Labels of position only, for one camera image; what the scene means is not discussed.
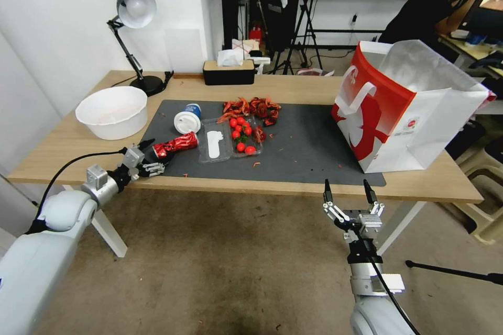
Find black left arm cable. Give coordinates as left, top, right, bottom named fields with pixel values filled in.
left=24, top=149, right=130, bottom=235

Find black tripod stand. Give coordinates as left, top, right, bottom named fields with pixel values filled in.
left=270, top=0, right=327, bottom=75

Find black desk lamp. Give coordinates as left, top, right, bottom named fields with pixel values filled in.
left=106, top=0, right=175, bottom=97

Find red white delivery bag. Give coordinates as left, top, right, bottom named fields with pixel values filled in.
left=330, top=39, right=497, bottom=174

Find crushed red drink can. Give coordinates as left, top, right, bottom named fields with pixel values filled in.
left=152, top=131, right=199, bottom=158

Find black tissue box wooden lid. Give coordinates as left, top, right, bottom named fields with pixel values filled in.
left=202, top=59, right=256, bottom=86

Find black tripod leg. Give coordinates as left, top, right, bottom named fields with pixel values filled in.
left=405, top=259, right=503, bottom=285

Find white plastic bowl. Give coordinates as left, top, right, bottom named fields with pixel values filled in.
left=75, top=85, right=149, bottom=141

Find cardboard box red tape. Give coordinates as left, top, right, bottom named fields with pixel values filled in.
left=231, top=38, right=253, bottom=54

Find dark grey table mat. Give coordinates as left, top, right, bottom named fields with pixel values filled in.
left=133, top=99, right=387, bottom=187

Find wooden table white legs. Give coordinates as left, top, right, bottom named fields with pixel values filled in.
left=7, top=70, right=485, bottom=259

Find small white box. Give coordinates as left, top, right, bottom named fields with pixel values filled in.
left=251, top=56, right=271, bottom=75

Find beige plastic stool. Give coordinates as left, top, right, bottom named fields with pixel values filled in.
left=443, top=115, right=503, bottom=246

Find clear disposable takeout box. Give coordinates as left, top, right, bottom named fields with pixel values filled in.
left=198, top=116, right=265, bottom=165

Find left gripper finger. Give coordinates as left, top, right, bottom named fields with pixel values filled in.
left=133, top=138, right=156, bottom=155
left=137, top=153, right=177, bottom=178

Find wooden office desk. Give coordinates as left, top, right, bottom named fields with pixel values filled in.
left=437, top=31, right=503, bottom=77

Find dark red crayfish shell heap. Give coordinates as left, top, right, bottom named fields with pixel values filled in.
left=249, top=96, right=282, bottom=127

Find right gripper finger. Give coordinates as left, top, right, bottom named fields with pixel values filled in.
left=363, top=179, right=386, bottom=219
left=322, top=178, right=353, bottom=242

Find white blue paper cup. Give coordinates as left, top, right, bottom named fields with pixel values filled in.
left=173, top=103, right=203, bottom=135

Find person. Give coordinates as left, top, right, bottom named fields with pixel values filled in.
left=378, top=0, right=500, bottom=44

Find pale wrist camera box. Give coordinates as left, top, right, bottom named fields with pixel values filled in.
left=124, top=147, right=145, bottom=167
left=359, top=212, right=384, bottom=235

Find white tissue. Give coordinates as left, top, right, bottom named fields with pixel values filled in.
left=216, top=49, right=244, bottom=68

